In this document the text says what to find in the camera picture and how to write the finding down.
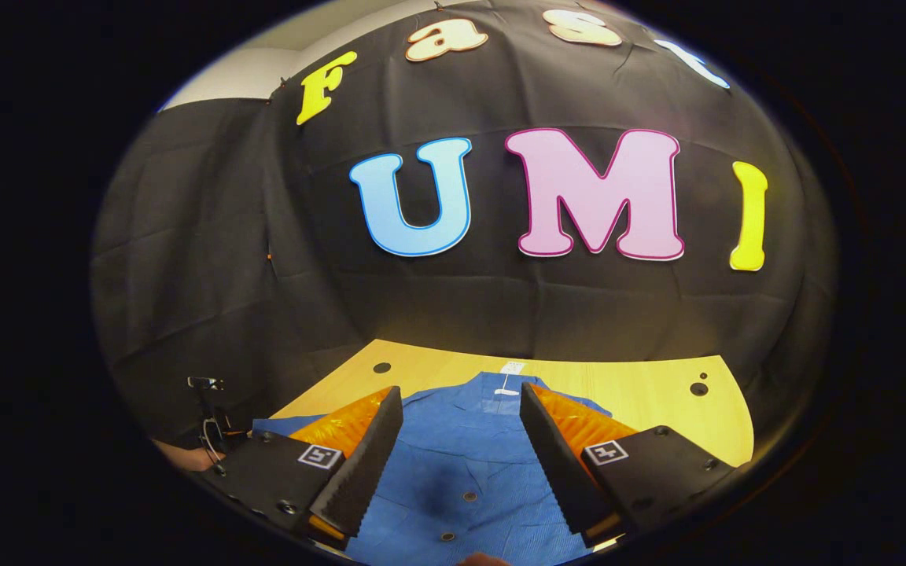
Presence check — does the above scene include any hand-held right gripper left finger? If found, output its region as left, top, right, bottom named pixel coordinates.
left=200, top=385, right=405, bottom=543

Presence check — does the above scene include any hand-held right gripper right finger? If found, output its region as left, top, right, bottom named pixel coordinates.
left=519, top=382, right=737, bottom=543

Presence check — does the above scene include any blue corduroy shirt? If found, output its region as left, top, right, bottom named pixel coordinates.
left=252, top=360, right=615, bottom=566

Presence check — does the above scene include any black backdrop cloth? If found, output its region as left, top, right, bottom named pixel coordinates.
left=91, top=0, right=839, bottom=472

